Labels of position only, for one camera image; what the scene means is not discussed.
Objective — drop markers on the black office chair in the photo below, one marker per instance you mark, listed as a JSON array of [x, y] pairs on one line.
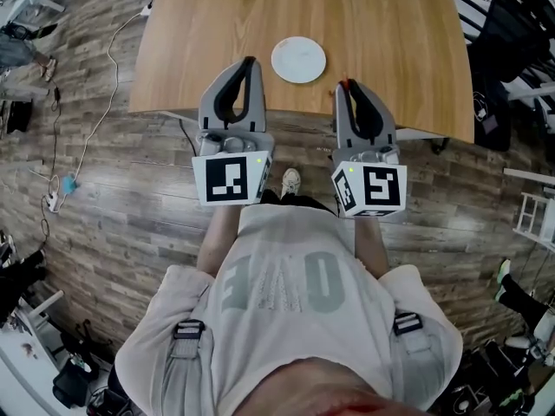
[[507, 59]]

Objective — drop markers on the black bag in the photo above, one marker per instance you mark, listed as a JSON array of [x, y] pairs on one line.
[[71, 384]]

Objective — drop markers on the white rack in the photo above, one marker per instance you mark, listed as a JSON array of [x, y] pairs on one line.
[[535, 219]]

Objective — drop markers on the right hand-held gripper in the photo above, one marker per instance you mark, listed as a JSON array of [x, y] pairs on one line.
[[381, 186]]

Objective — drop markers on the white round plate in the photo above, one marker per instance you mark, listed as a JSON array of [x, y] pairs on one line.
[[299, 59]]

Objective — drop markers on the person's chin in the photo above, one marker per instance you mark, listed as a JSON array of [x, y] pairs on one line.
[[321, 392]]

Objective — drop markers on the white power strip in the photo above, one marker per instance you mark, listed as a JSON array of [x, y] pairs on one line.
[[146, 10], [53, 202]]

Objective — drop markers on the person's beige shirt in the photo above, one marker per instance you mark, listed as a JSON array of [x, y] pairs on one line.
[[295, 332]]

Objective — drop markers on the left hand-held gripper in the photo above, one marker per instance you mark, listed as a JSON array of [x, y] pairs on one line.
[[225, 180]]

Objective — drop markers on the white table leg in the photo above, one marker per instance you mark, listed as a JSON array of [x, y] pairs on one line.
[[420, 134], [180, 116]]

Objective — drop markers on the person's right forearm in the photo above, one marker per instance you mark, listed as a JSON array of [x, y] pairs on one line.
[[370, 245]]

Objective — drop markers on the teal object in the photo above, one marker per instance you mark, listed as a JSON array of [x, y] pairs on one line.
[[70, 183]]

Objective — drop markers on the person's white shoe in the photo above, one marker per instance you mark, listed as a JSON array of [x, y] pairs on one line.
[[290, 182]]

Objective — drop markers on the white desk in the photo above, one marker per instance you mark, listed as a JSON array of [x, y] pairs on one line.
[[21, 362]]

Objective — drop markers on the person's left forearm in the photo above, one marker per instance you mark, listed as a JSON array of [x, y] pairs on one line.
[[217, 241]]

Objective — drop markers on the person's black trousers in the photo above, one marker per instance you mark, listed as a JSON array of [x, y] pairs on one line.
[[303, 202]]

